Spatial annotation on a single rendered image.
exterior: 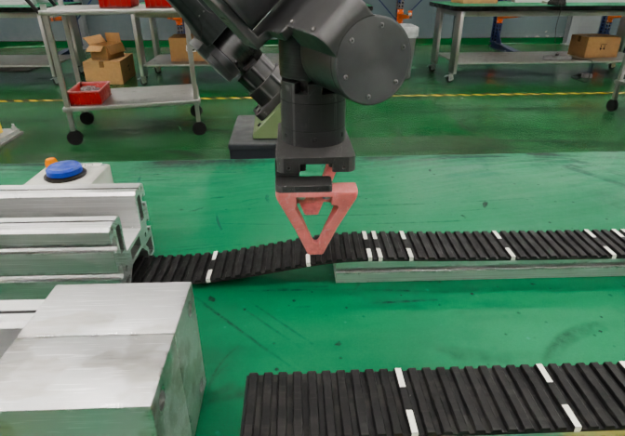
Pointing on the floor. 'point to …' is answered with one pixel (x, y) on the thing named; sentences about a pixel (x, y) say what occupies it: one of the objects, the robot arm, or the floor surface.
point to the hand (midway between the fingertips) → (312, 225)
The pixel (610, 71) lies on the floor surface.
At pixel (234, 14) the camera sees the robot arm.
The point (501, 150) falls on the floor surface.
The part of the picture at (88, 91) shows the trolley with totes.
